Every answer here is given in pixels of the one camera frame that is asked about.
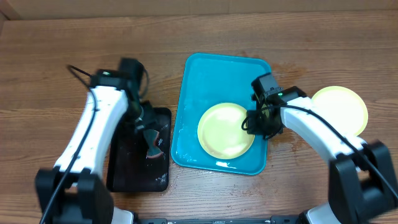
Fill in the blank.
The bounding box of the teal plastic tray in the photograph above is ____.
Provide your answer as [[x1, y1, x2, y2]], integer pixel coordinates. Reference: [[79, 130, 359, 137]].
[[170, 53, 271, 175]]

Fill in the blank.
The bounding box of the black plastic tray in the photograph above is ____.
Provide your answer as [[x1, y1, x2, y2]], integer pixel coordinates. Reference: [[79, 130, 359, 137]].
[[106, 108, 172, 193]]

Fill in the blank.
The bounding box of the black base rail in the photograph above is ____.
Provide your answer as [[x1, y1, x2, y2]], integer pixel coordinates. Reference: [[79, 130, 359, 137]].
[[133, 215, 305, 224]]

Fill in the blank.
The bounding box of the yellow-green plate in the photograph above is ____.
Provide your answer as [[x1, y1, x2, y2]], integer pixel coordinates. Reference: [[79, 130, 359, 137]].
[[312, 86, 368, 136], [197, 103, 255, 160]]

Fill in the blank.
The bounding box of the green orange scrub sponge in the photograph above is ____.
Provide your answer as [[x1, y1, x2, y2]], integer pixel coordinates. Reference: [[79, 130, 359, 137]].
[[143, 129, 163, 159]]

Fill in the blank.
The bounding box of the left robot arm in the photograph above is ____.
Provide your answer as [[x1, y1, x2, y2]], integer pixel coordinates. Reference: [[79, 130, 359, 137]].
[[35, 58, 163, 223]]

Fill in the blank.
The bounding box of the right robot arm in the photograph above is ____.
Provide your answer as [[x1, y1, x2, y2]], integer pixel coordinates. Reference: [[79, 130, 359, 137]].
[[241, 73, 397, 224]]

